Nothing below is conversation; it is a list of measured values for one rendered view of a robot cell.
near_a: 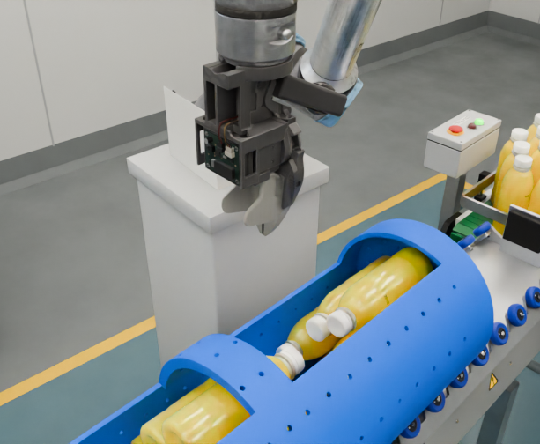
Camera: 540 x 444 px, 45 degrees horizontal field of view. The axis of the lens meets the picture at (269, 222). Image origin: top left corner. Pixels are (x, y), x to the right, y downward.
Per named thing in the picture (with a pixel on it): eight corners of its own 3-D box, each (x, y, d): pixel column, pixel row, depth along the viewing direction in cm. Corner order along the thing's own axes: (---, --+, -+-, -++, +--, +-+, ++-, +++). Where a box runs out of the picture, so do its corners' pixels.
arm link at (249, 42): (257, -7, 64) (319, 11, 60) (257, 39, 67) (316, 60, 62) (197, 7, 60) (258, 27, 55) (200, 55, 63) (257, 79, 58)
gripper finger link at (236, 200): (215, 238, 74) (212, 166, 69) (254, 218, 78) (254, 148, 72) (233, 249, 72) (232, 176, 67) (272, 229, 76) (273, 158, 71)
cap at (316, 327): (335, 323, 104) (328, 329, 103) (329, 339, 107) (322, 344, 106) (317, 308, 106) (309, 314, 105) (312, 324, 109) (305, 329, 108)
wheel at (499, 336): (499, 321, 128) (507, 320, 127) (504, 344, 128) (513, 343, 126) (484, 323, 126) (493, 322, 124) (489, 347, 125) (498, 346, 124)
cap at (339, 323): (341, 330, 102) (334, 336, 101) (331, 308, 101) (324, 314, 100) (358, 330, 99) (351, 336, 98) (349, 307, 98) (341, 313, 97)
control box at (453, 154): (422, 166, 174) (427, 130, 168) (462, 142, 186) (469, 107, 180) (455, 179, 168) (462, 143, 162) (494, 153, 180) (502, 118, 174)
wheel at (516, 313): (506, 325, 129) (515, 324, 128) (505, 302, 131) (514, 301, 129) (521, 327, 132) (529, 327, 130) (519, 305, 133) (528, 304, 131)
